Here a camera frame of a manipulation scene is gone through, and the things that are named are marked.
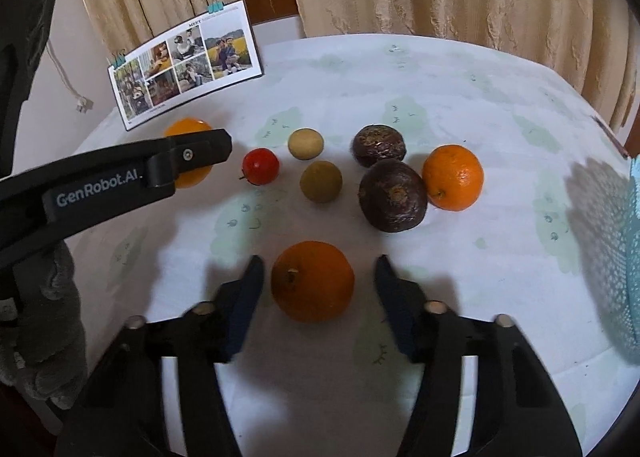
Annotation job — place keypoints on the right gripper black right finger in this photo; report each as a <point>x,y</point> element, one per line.
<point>429,334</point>

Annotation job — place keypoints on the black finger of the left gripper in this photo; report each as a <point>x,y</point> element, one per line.
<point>187,152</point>

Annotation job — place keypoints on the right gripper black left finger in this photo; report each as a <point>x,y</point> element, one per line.
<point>212,333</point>

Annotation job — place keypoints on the red cherry tomato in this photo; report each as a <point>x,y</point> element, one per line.
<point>260,167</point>

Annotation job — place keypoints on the large orange mandarin front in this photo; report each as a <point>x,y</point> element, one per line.
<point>312,282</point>

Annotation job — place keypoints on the pale longan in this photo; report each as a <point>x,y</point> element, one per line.
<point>305,144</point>

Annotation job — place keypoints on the brown longan front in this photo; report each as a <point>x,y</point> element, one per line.
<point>321,182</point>

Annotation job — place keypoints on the dark passionfruit front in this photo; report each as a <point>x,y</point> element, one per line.
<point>392,196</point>

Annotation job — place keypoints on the dark passionfruit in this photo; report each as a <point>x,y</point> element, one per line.
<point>392,196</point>
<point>377,142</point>

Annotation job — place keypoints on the left hand grey glove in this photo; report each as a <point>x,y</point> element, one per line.
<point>43,341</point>

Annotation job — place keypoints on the photo collage card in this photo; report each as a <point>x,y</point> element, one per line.
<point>200,56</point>

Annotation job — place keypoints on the white patterned bed sheet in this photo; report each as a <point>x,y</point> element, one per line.
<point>341,388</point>

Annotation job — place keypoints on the light blue lattice basket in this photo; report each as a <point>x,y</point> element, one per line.
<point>604,216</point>

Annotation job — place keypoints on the pink black thread snips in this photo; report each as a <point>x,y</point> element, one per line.
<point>611,137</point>

